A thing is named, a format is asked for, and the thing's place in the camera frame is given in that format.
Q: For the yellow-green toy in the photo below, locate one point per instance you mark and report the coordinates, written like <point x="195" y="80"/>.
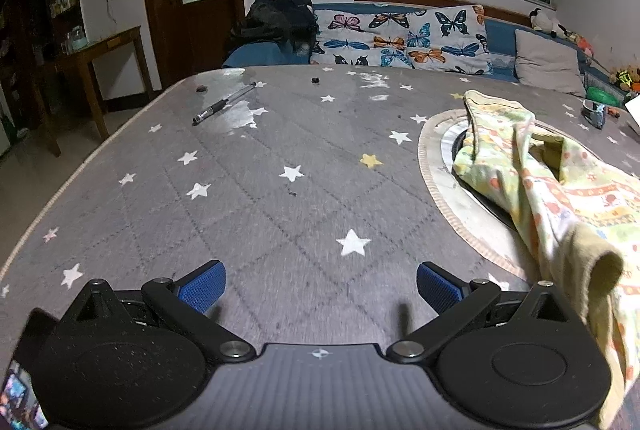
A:
<point x="625" y="78"/>

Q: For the white paper sheet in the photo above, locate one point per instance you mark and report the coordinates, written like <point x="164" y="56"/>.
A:
<point x="634" y="112"/>

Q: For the green plastic object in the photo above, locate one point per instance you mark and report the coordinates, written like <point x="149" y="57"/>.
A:
<point x="602" y="94"/>

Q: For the blue sofa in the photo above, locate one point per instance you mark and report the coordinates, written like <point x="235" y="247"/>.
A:
<point x="500" y="37"/>

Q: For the grey star-print tablecloth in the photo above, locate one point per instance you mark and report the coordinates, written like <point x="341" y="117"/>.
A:
<point x="280" y="210"/>

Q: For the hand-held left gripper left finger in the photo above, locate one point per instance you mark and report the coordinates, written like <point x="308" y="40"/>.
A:
<point x="202" y="286"/>

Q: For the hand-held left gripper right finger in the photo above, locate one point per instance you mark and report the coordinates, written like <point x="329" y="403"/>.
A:
<point x="440" y="288"/>

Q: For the yellow patterned children's garment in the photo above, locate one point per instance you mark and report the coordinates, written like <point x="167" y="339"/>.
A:
<point x="565" y="195"/>

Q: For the wooden door with frosted glass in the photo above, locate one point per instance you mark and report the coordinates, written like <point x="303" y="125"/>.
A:
<point x="165" y="9"/>

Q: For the small blue toy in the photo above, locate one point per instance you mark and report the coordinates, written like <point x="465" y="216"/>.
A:
<point x="595" y="113"/>

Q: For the dark wooden shelf cabinet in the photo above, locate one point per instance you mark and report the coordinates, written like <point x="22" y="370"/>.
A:
<point x="30" y="34"/>

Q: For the wooden side table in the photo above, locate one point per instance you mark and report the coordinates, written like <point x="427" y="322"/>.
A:
<point x="100" y="47"/>

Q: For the butterfly-print pillow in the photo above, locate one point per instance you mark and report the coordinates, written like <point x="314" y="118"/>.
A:
<point x="400" y="39"/>

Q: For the plain grey pillow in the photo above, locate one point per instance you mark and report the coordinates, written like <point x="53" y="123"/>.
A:
<point x="547" y="64"/>

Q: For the pile of dark clothes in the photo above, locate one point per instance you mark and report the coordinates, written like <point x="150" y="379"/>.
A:
<point x="280" y="19"/>

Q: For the black and silver pen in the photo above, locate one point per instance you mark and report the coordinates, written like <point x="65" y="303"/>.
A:
<point x="225" y="102"/>

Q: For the glass jar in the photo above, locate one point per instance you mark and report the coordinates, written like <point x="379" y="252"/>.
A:
<point x="77" y="40"/>

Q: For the smartphone with lit screen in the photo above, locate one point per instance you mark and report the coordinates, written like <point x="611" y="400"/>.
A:
<point x="22" y="360"/>

